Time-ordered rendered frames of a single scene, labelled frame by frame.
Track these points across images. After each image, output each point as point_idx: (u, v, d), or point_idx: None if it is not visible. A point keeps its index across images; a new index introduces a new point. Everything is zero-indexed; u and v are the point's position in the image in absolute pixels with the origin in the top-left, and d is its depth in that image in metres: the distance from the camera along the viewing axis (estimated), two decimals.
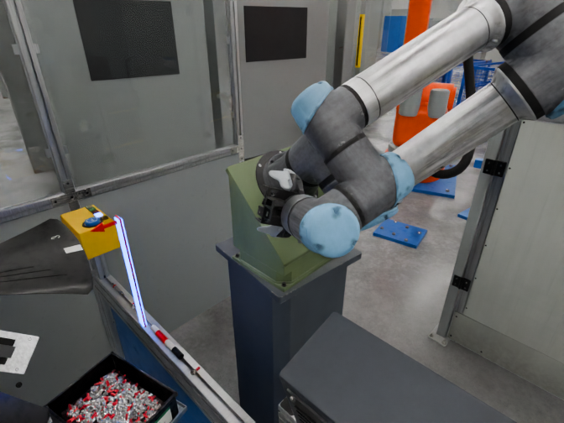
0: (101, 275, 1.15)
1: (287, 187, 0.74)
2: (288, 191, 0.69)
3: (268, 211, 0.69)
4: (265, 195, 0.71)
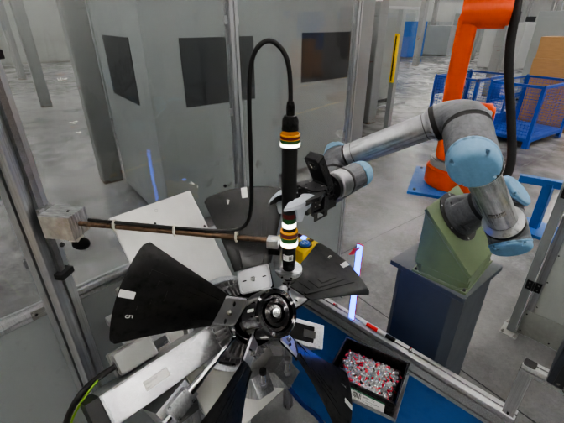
0: None
1: (310, 202, 0.87)
2: (327, 201, 0.92)
3: None
4: (313, 214, 0.92)
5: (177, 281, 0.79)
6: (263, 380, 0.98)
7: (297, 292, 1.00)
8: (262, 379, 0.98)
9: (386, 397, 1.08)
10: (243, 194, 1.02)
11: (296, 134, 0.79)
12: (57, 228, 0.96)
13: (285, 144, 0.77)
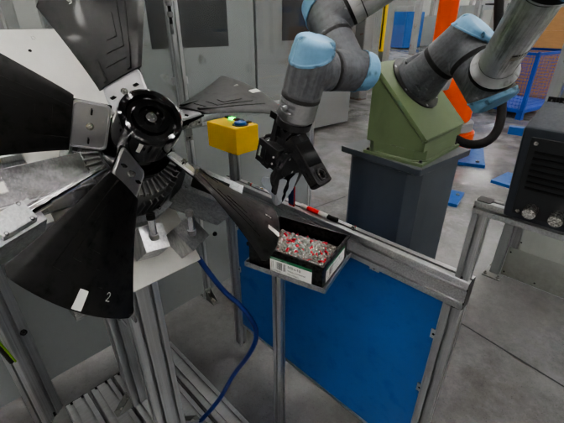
0: (236, 178, 1.33)
1: None
2: None
3: (271, 140, 0.77)
4: None
5: (125, 14, 0.74)
6: (152, 228, 0.78)
7: (194, 171, 0.76)
8: (149, 227, 0.78)
9: None
10: (253, 91, 0.94)
11: None
12: None
13: None
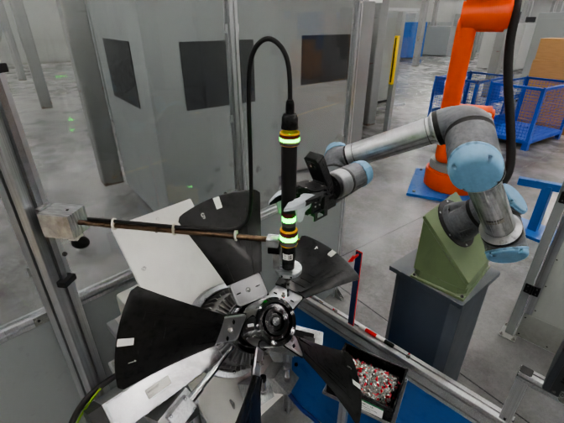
0: None
1: (310, 202, 0.87)
2: (327, 201, 0.92)
3: None
4: (313, 214, 0.92)
5: (247, 227, 0.96)
6: (263, 387, 1.00)
7: (300, 347, 0.97)
8: (262, 386, 0.99)
9: (384, 403, 1.10)
10: (330, 253, 1.15)
11: (296, 133, 0.79)
12: (56, 227, 0.96)
13: (284, 143, 0.77)
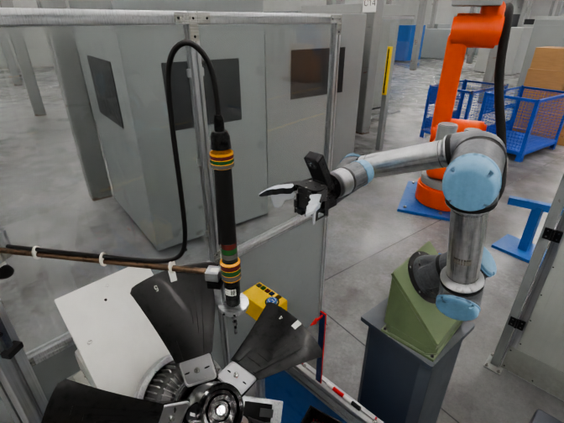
0: None
1: None
2: (328, 200, 0.91)
3: None
4: None
5: (201, 303, 0.92)
6: None
7: None
8: None
9: None
10: (295, 325, 1.10)
11: (231, 152, 0.67)
12: None
13: (215, 165, 0.65)
